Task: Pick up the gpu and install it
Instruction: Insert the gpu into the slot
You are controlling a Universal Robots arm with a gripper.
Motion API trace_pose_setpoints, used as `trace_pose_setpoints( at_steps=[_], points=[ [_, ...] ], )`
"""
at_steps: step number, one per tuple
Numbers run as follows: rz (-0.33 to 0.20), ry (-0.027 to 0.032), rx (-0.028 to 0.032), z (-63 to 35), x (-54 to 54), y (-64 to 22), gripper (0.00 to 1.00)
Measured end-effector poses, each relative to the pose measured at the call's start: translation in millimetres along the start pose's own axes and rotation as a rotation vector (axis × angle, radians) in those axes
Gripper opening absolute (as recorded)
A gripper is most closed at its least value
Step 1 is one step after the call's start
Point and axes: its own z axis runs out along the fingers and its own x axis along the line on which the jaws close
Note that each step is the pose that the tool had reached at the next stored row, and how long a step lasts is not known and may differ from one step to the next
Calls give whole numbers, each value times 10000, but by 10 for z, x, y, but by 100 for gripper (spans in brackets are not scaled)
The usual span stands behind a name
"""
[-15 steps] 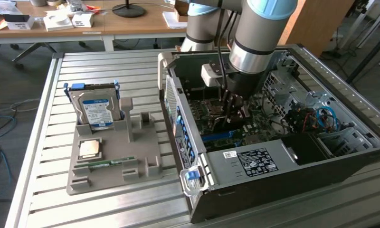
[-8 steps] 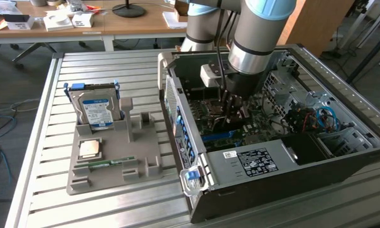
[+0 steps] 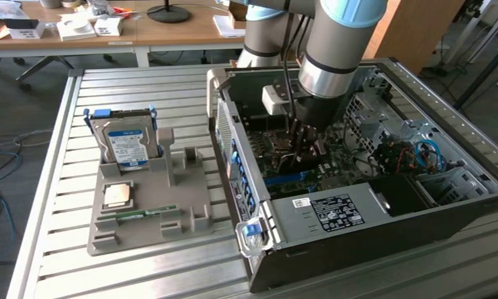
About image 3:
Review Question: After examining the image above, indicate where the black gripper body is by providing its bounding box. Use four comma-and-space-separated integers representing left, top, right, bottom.
292, 93, 343, 131

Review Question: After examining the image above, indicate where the graphics card with metal bracket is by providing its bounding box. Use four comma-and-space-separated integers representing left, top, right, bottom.
268, 136, 328, 177

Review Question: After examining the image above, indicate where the CPU socket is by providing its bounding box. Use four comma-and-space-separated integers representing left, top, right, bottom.
264, 129, 294, 154

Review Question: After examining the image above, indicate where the green motherboard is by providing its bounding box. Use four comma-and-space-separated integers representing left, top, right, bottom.
239, 111, 375, 200

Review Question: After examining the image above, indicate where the blue expansion slot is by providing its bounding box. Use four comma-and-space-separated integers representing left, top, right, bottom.
264, 171, 311, 187

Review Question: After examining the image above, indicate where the silver disk bay cage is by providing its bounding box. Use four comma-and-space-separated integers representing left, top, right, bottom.
342, 71, 404, 151

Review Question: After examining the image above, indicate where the grey power supply unit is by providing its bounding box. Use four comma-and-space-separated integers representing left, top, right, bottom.
268, 183, 388, 243

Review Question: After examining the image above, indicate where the blue case latch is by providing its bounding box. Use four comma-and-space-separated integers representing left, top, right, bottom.
239, 222, 260, 240

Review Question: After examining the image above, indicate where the stack of white papers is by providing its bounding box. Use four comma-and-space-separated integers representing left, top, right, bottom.
212, 14, 246, 38

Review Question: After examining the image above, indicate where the wooden cabinet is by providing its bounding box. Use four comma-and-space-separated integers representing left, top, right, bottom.
362, 0, 466, 75

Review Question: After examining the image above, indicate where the grey plastic parts rack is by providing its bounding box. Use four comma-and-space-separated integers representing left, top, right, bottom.
85, 126, 230, 257

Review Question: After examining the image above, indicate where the open cardboard box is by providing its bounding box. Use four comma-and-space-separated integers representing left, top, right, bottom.
226, 1, 250, 22

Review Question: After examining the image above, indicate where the open black PC case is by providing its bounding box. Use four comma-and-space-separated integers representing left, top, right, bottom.
206, 57, 498, 293

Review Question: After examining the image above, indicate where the hard disk in blue caddy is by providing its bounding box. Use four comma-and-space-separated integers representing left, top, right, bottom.
83, 105, 159, 171

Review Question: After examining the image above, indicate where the green RAM stick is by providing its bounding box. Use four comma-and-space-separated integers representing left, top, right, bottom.
97, 204, 179, 221

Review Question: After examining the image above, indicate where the wooden desk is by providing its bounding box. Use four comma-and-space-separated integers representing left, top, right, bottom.
0, 0, 315, 68

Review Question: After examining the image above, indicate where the CPU chip with metal lid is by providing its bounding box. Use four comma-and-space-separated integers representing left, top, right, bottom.
102, 183, 133, 209

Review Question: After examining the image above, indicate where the black round lamp base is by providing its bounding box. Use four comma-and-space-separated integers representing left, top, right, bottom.
146, 0, 191, 24

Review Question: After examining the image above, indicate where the small white labelled box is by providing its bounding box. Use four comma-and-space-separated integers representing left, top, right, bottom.
93, 17, 123, 37

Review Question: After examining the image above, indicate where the white box with tape roll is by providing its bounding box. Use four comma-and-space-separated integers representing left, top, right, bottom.
55, 14, 98, 42

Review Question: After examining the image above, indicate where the white box with black top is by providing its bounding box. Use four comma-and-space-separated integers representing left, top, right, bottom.
2, 18, 46, 40

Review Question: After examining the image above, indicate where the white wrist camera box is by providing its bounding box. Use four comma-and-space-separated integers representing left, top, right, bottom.
260, 85, 300, 115

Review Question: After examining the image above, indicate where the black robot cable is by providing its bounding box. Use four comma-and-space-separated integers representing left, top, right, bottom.
278, 12, 311, 125

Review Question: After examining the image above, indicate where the orange and black wire bundle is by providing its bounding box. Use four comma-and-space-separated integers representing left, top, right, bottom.
375, 141, 418, 176

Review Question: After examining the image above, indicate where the blue disk wire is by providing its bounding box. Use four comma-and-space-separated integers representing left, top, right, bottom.
412, 140, 448, 174

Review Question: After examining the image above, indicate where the white floor cable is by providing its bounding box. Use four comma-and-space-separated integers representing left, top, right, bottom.
0, 129, 51, 148

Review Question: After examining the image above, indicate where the blue floor cable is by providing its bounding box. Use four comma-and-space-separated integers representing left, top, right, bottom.
0, 143, 19, 266

